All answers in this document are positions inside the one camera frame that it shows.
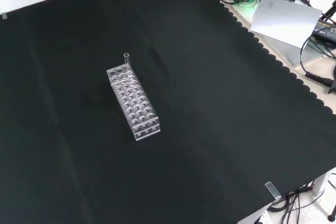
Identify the clear glass test tube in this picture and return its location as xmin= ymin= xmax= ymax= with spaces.
xmin=123 ymin=52 xmax=133 ymax=78

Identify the clear test tube rack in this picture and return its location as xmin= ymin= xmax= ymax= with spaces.
xmin=106 ymin=63 xmax=161 ymax=142

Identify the black bench cloth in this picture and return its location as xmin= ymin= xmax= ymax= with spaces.
xmin=0 ymin=0 xmax=336 ymax=224

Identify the pale board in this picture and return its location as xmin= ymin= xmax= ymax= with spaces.
xmin=249 ymin=0 xmax=323 ymax=49

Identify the black power adapter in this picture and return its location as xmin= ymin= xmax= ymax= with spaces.
xmin=312 ymin=16 xmax=336 ymax=46

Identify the white table leg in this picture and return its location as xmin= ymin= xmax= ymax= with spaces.
xmin=311 ymin=167 xmax=336 ymax=196

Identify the black tripod leg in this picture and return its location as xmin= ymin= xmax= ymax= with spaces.
xmin=320 ymin=0 xmax=336 ymax=23

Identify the black ribbed cable connector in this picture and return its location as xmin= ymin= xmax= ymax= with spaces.
xmin=304 ymin=71 xmax=336 ymax=94

